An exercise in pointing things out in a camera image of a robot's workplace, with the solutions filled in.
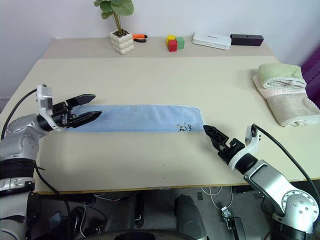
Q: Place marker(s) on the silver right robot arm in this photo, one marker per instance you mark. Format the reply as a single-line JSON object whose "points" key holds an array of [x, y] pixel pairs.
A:
{"points": [[277, 186]]}

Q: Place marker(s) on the folded green towel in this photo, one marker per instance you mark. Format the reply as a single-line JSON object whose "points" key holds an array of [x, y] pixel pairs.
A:
{"points": [[277, 71]]}

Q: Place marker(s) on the folded white pink towel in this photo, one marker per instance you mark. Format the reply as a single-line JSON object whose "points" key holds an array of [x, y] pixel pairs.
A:
{"points": [[270, 91]]}

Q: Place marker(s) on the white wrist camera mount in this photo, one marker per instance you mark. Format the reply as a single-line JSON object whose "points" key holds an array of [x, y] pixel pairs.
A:
{"points": [[45, 98], [252, 146]]}

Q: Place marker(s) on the green leafy plant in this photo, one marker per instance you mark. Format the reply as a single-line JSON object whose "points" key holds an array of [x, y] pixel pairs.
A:
{"points": [[116, 10]]}

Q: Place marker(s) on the dark rounded shape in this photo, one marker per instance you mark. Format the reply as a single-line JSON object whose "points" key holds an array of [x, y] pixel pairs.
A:
{"points": [[188, 215], [122, 212]]}

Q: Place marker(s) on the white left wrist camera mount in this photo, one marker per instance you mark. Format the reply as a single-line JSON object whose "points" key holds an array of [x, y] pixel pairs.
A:
{"points": [[45, 98]]}

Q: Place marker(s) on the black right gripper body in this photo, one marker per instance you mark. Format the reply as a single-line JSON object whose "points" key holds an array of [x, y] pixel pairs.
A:
{"points": [[228, 151]]}

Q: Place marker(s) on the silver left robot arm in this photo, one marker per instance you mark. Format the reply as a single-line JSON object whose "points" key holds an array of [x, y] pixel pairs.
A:
{"points": [[18, 143]]}

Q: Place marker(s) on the green block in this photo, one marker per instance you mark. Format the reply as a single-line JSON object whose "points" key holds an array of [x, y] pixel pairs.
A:
{"points": [[180, 43]]}

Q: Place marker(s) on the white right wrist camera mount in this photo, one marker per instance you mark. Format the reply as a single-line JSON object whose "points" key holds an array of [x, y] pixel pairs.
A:
{"points": [[252, 146]]}

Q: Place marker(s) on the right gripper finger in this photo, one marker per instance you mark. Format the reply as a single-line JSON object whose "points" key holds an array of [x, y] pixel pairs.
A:
{"points": [[217, 146], [216, 135]]}

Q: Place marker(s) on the yellow block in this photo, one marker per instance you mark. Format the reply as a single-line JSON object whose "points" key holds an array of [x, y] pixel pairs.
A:
{"points": [[171, 38]]}

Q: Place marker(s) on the black rectangular box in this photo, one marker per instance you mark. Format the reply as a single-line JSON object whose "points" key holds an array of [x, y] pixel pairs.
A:
{"points": [[246, 40]]}

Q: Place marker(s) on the white bubble plant pot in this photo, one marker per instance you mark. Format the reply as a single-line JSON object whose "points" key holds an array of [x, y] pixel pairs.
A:
{"points": [[123, 43]]}

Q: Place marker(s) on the black bracket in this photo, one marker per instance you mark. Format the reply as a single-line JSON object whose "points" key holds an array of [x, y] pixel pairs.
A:
{"points": [[236, 228]]}

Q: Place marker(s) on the metal clamp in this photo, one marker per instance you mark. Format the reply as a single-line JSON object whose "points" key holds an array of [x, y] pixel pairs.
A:
{"points": [[226, 213]]}

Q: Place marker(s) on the blue towel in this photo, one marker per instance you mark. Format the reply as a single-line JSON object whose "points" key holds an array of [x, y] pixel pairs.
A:
{"points": [[140, 117]]}

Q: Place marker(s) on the purple object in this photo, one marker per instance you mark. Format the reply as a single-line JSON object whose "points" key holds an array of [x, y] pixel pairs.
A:
{"points": [[312, 72]]}

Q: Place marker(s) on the white flat box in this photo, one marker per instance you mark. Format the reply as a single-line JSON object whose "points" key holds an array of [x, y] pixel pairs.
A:
{"points": [[211, 40]]}

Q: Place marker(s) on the folded beige towel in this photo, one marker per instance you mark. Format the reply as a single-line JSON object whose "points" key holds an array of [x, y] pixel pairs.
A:
{"points": [[290, 108]]}

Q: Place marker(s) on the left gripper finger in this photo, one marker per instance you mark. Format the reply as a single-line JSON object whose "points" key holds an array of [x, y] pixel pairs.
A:
{"points": [[82, 99], [86, 118]]}

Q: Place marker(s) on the red block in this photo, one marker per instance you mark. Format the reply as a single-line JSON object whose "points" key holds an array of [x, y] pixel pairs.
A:
{"points": [[172, 45]]}

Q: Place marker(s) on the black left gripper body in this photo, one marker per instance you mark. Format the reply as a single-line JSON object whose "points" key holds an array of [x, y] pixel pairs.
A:
{"points": [[61, 115]]}

